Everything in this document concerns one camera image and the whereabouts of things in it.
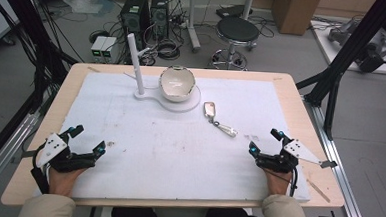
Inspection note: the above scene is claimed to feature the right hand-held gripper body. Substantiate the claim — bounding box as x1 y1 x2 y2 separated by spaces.
254 136 340 177

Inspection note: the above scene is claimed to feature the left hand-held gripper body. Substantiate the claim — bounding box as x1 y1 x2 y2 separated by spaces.
30 131 99 177

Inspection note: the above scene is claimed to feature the person's right hand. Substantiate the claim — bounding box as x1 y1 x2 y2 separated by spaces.
262 167 294 198

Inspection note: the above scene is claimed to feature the person's left hand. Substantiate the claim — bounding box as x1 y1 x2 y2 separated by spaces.
47 165 88 198

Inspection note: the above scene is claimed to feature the wooden table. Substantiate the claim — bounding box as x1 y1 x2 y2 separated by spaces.
0 58 353 217

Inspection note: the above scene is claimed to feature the thin wooden stick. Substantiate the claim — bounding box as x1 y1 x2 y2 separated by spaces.
305 179 332 204

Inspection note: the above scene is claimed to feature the white foam mat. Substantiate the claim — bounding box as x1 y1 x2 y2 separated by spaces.
31 67 318 212

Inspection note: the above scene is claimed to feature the white stand with pole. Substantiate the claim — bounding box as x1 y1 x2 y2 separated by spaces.
120 32 206 115

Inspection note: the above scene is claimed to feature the white power supply box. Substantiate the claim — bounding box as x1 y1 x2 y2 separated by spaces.
100 36 119 59
90 35 109 59

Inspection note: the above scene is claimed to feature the white ceramic bowl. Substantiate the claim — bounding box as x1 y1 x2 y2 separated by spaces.
157 64 198 105

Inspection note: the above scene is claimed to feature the black round stool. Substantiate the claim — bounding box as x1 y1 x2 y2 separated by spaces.
209 14 262 73

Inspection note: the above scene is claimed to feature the grey robot device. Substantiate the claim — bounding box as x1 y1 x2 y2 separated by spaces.
325 17 386 75

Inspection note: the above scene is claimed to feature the cardboard box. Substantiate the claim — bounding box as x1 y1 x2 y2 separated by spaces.
269 0 323 37

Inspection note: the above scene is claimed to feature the clear plastic sheet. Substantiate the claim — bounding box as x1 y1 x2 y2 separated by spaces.
62 0 105 17

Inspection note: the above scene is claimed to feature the black computer tower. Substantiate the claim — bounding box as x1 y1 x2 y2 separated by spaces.
117 0 153 51
148 0 172 41

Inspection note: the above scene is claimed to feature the white desk leg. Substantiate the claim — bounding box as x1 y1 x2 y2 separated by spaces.
185 0 205 54

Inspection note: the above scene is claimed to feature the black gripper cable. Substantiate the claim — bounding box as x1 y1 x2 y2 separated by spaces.
288 165 300 198

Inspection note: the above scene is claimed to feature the black gripper strap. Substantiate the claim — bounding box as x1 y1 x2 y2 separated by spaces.
28 146 53 195

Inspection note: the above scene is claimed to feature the car key with keychain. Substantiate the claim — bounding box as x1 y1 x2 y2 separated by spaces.
202 101 240 139

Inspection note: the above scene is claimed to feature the aluminium rail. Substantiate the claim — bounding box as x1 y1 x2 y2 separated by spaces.
0 110 41 208
296 96 379 217

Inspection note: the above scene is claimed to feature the black metal frame with cables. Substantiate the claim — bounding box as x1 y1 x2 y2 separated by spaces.
0 0 85 183

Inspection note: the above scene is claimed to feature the coiled black cable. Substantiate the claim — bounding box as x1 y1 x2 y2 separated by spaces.
155 39 183 62

